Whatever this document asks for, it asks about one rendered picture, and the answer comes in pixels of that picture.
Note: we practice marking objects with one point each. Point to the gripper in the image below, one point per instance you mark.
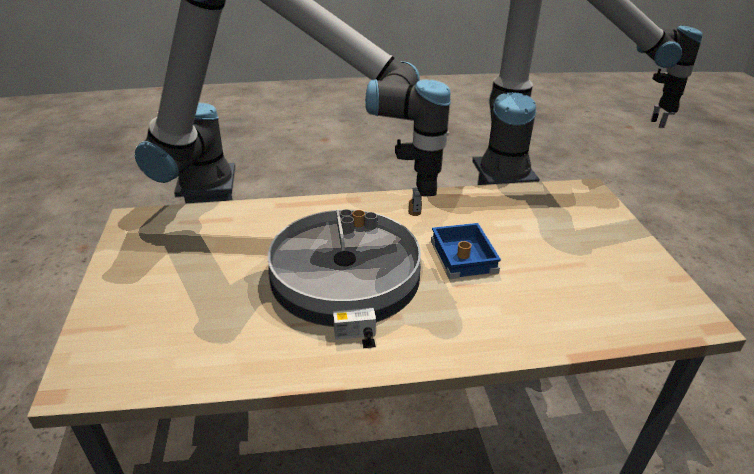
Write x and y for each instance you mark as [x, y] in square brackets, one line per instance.
[430, 171]
[673, 95]

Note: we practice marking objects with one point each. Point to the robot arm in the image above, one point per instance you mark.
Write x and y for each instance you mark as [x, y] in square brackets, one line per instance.
[186, 79]
[515, 52]

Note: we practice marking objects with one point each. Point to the blue crate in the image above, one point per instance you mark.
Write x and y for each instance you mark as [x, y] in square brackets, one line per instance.
[479, 253]

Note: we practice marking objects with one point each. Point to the grey turntable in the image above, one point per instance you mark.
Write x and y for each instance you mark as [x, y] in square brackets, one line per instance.
[314, 293]

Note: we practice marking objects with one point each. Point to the wooden table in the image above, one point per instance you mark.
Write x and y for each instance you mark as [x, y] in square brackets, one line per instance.
[416, 329]

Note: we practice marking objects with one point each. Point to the white control box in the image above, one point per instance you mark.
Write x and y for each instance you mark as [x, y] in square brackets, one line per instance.
[350, 324]

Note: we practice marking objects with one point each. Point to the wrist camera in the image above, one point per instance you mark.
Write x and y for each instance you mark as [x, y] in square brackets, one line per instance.
[658, 79]
[404, 151]

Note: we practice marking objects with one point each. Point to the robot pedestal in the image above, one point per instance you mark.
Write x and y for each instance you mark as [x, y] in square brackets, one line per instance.
[505, 177]
[206, 193]

